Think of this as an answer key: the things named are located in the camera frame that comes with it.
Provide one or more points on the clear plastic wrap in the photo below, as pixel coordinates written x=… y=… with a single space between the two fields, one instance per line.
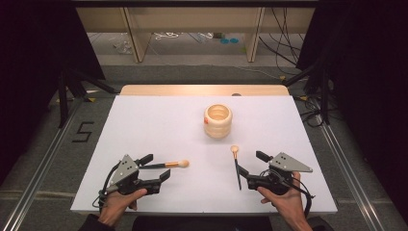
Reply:
x=122 y=46

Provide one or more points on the person's dark lap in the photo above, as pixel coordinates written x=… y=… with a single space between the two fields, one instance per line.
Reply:
x=202 y=224

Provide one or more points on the light wooden table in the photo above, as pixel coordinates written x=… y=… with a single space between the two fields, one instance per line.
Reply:
x=179 y=90

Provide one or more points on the beige shelf unit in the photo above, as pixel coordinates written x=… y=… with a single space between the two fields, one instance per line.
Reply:
x=192 y=19

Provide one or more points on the black tripod stand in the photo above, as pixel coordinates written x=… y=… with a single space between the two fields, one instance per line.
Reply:
x=324 y=93
x=64 y=96

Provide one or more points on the aluminium floor rail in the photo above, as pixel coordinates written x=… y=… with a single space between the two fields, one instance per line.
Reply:
x=38 y=179
x=349 y=173

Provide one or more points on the blue round disc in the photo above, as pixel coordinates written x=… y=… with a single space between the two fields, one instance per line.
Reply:
x=234 y=40
x=224 y=41

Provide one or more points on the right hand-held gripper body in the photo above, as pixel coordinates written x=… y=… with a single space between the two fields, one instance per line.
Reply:
x=279 y=179

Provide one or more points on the cream ribbed brush holder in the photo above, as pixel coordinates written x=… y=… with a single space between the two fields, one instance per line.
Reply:
x=218 y=125

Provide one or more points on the person's left hand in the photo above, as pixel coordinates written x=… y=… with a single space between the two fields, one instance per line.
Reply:
x=115 y=205

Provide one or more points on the person's right hand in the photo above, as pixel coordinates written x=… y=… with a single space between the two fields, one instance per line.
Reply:
x=288 y=203

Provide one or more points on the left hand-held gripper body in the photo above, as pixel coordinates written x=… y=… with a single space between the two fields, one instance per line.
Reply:
x=128 y=171

